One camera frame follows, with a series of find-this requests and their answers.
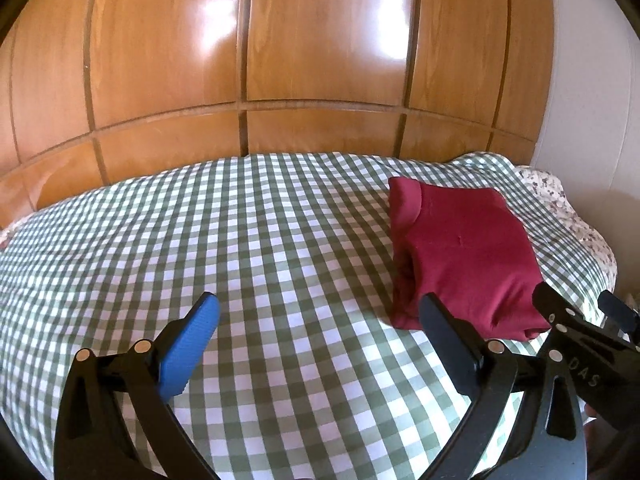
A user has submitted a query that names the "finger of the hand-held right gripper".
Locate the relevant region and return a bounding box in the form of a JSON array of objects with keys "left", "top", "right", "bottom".
[
  {"left": 532, "top": 282, "right": 581, "bottom": 333},
  {"left": 597, "top": 290, "right": 640, "bottom": 346}
]

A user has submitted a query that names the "green white checked blanket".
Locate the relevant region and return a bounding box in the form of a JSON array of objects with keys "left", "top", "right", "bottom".
[{"left": 0, "top": 152, "right": 618, "bottom": 480}]

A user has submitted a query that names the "dark red garment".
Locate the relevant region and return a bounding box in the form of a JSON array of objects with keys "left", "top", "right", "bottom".
[{"left": 387, "top": 176, "right": 551, "bottom": 343}]

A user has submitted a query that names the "wooden headboard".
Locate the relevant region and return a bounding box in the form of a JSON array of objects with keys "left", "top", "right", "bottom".
[{"left": 0, "top": 99, "right": 538, "bottom": 231}]

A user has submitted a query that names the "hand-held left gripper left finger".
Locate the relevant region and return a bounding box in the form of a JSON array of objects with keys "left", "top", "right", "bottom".
[{"left": 52, "top": 291, "right": 222, "bottom": 480}]

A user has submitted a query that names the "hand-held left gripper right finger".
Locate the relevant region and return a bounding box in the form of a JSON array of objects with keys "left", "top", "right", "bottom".
[{"left": 419, "top": 292, "right": 587, "bottom": 480}]

